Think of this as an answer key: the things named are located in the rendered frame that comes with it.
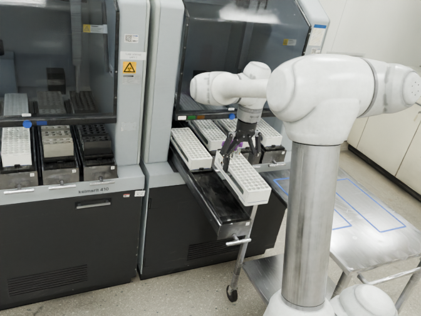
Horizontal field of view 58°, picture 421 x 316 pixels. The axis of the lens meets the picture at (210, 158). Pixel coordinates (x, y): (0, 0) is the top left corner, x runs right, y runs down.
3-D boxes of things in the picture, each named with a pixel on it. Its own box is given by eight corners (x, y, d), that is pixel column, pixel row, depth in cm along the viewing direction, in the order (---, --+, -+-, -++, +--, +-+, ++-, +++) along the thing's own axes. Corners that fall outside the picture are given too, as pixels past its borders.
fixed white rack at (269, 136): (237, 123, 215) (239, 113, 212) (252, 122, 219) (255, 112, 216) (264, 148, 192) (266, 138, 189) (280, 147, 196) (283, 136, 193)
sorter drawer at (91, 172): (66, 112, 209) (66, 97, 204) (92, 111, 214) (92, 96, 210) (84, 188, 153) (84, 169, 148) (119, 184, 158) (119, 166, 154)
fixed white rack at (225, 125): (213, 124, 208) (215, 113, 205) (229, 123, 213) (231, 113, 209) (237, 150, 186) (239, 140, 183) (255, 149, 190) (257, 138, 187)
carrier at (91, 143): (110, 150, 165) (111, 138, 162) (111, 152, 163) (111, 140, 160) (83, 152, 160) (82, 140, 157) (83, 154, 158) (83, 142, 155)
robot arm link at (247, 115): (267, 110, 137) (264, 124, 140) (255, 100, 144) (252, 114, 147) (245, 110, 133) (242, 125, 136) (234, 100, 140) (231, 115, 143)
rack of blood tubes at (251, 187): (213, 163, 161) (215, 150, 158) (234, 161, 165) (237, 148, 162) (244, 206, 138) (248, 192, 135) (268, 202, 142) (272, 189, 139)
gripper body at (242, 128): (242, 123, 137) (237, 146, 141) (262, 123, 140) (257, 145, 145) (233, 115, 143) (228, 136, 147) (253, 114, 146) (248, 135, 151)
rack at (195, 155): (168, 139, 185) (169, 128, 182) (187, 138, 189) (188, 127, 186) (189, 172, 162) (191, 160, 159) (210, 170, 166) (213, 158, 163)
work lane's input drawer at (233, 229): (161, 148, 190) (162, 132, 186) (187, 147, 196) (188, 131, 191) (221, 249, 134) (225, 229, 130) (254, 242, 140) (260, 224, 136)
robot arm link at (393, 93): (370, 61, 94) (326, 59, 88) (439, 56, 77) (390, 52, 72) (366, 115, 96) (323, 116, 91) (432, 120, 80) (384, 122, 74)
